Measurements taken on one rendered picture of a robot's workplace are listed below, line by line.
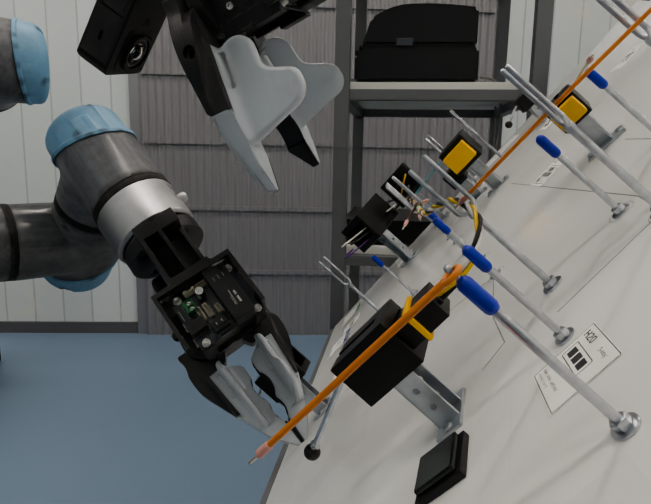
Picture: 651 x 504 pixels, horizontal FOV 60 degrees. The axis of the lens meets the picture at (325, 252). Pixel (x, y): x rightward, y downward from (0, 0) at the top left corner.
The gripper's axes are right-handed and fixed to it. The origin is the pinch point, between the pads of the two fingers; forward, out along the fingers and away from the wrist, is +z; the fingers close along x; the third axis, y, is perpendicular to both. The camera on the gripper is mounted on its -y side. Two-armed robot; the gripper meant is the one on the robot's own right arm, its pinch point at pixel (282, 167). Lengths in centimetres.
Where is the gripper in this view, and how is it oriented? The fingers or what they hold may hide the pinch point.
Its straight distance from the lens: 38.9
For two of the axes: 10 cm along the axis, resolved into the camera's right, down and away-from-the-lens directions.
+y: 8.6, -3.3, -3.9
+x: 2.8, -3.3, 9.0
